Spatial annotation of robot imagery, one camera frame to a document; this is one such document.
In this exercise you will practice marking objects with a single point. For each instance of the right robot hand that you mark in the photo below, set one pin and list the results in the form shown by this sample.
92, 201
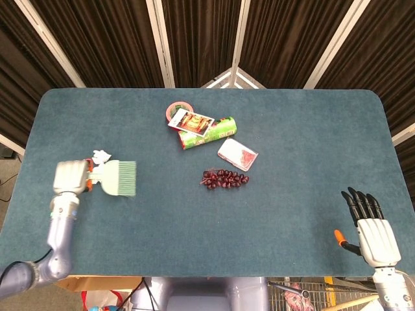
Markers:
376, 239

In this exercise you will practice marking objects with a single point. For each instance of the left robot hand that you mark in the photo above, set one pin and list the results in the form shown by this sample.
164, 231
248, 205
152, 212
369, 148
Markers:
71, 176

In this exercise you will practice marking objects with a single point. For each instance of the white paper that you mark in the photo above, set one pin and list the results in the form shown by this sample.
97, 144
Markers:
101, 156

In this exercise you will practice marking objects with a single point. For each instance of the white brush with green bristles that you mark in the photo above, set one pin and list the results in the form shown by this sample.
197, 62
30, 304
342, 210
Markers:
118, 178

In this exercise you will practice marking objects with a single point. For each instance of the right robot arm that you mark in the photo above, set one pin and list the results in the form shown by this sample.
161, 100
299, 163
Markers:
390, 286

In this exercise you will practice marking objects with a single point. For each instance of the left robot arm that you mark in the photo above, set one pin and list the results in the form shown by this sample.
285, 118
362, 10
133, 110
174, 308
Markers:
55, 239

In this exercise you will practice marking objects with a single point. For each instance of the wooden stick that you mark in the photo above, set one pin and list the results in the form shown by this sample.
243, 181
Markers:
355, 302

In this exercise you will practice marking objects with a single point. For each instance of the brown cardboard box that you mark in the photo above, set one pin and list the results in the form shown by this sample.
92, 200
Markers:
97, 283

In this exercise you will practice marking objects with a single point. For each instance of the pink tape roll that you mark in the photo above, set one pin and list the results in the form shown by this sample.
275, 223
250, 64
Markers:
172, 109

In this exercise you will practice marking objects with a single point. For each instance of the red and white bag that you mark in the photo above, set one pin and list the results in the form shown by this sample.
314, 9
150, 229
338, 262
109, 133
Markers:
100, 299

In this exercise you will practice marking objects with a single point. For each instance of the dark brown curtain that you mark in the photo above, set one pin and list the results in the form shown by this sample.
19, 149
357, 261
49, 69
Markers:
113, 42

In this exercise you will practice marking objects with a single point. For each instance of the blue table mat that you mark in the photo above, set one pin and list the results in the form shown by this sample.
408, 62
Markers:
207, 226

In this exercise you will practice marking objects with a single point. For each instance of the green cylindrical snack can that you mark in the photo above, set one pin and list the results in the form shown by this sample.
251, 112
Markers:
214, 131

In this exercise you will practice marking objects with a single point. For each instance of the bunch of dark red grapes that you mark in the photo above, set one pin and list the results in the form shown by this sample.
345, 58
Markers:
225, 179

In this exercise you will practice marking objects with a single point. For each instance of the white and red flat packet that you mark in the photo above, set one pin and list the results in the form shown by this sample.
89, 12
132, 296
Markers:
238, 154

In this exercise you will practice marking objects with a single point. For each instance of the lavender robot torso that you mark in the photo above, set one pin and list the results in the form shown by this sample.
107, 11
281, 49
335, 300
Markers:
201, 294

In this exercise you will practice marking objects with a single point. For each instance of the white metal frame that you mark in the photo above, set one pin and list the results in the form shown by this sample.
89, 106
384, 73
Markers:
233, 61

